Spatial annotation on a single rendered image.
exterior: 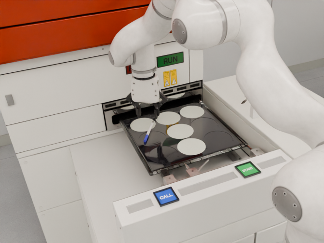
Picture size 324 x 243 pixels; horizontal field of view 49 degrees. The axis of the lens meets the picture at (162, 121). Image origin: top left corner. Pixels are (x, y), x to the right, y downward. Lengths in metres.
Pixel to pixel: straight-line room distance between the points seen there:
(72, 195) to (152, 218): 0.76
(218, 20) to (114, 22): 0.60
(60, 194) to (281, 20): 2.76
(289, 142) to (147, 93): 0.50
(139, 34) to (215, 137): 0.49
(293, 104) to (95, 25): 0.78
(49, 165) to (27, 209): 1.00
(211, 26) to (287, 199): 0.36
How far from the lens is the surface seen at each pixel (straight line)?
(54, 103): 1.39
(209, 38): 0.74
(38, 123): 1.42
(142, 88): 1.23
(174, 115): 1.44
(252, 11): 0.79
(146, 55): 1.16
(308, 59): 4.13
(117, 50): 1.09
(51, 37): 1.25
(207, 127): 1.37
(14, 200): 2.61
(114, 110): 1.44
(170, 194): 0.98
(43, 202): 1.65
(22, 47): 1.25
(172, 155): 1.22
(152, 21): 0.99
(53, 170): 1.55
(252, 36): 0.77
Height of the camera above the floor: 1.65
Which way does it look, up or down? 32 degrees down
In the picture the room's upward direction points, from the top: 4 degrees counter-clockwise
